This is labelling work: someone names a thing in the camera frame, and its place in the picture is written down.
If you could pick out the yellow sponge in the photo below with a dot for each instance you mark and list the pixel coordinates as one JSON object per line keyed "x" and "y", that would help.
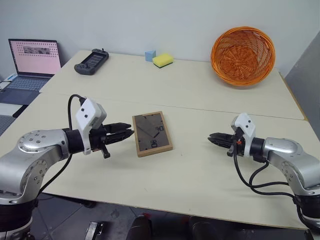
{"x": 163, "y": 60}

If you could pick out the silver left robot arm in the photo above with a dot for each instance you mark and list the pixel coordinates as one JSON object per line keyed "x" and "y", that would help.
{"x": 30, "y": 155}

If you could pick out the black handheld game console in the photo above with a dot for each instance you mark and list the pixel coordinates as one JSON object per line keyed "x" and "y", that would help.
{"x": 91, "y": 61}

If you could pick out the light blue block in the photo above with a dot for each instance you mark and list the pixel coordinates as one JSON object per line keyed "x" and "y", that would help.
{"x": 150, "y": 56}

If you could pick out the grey partition panel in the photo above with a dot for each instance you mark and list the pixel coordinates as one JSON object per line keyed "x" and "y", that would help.
{"x": 305, "y": 80}

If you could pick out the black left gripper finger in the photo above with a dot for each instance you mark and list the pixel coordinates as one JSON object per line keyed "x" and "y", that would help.
{"x": 120, "y": 136}
{"x": 120, "y": 125}

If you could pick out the dark metal bracket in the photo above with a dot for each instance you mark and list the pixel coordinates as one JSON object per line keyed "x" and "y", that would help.
{"x": 95, "y": 231}

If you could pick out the dark rounded shape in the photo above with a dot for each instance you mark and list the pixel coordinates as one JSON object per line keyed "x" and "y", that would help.
{"x": 140, "y": 227}

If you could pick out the grey perforated plate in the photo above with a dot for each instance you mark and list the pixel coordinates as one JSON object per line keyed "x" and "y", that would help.
{"x": 4, "y": 125}

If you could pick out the grey laptop with pink screen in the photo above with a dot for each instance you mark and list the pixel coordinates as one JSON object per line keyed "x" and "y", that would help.
{"x": 35, "y": 57}

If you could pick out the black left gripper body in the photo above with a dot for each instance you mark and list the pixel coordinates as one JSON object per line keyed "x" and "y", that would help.
{"x": 98, "y": 138}

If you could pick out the wooden picture frame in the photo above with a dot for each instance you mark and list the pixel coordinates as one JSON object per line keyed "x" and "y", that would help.
{"x": 151, "y": 133}

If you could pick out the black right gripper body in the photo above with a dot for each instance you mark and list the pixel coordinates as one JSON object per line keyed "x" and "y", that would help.
{"x": 239, "y": 146}

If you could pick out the white flat box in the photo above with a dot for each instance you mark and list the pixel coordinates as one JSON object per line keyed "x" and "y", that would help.
{"x": 10, "y": 109}

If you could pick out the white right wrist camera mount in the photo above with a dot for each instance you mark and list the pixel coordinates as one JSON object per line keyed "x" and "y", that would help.
{"x": 247, "y": 127}

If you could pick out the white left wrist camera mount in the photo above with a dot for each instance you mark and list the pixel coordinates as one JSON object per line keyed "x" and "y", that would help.
{"x": 86, "y": 113}

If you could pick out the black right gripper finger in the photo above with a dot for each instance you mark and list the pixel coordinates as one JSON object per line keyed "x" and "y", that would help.
{"x": 222, "y": 136}
{"x": 222, "y": 143}

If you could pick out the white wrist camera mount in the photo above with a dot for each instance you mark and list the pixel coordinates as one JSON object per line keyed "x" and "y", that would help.
{"x": 86, "y": 113}
{"x": 247, "y": 127}

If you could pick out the small white box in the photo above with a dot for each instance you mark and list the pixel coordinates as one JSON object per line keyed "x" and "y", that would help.
{"x": 7, "y": 81}

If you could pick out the orange wicker basket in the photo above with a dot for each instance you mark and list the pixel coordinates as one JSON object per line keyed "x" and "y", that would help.
{"x": 242, "y": 56}

